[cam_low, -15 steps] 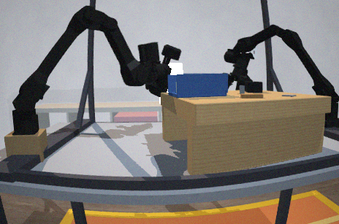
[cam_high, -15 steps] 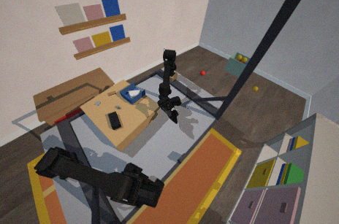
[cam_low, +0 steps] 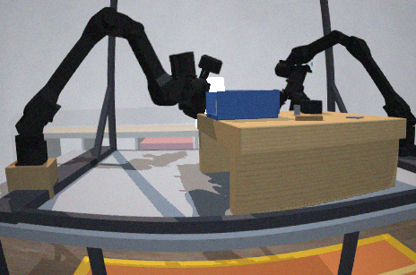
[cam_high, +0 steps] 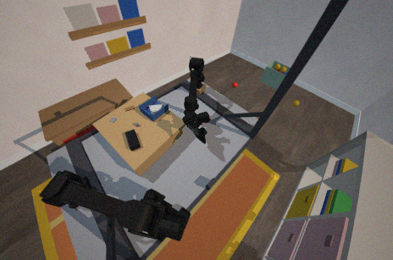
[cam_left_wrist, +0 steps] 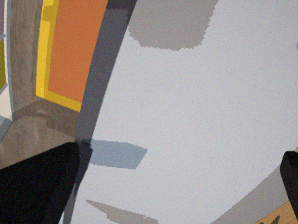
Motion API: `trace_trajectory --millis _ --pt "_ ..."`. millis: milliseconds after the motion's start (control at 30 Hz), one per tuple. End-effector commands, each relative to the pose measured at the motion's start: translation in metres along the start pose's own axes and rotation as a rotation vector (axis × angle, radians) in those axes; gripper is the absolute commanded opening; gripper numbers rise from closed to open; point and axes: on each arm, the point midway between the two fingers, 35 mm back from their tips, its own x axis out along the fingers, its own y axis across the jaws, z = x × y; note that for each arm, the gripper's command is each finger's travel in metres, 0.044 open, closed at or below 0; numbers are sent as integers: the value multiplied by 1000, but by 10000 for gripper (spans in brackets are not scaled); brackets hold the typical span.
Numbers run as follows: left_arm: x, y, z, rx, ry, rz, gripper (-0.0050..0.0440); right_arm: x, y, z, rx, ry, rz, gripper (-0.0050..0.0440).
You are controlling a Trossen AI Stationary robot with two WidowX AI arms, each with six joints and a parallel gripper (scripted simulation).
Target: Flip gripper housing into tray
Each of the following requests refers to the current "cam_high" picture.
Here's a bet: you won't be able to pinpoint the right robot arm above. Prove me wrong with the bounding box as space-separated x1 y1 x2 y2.
184 58 210 125

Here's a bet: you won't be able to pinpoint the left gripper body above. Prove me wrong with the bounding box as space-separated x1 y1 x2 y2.
143 189 191 226

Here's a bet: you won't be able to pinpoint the blue open tray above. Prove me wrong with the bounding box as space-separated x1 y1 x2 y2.
139 96 168 121

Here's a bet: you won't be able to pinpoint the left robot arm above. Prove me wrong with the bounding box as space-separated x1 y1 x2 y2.
40 170 185 241

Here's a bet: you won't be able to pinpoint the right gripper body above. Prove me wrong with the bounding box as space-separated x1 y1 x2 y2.
182 113 205 134

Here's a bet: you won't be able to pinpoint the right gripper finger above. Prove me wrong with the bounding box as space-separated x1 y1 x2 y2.
196 131 207 144
185 118 199 136

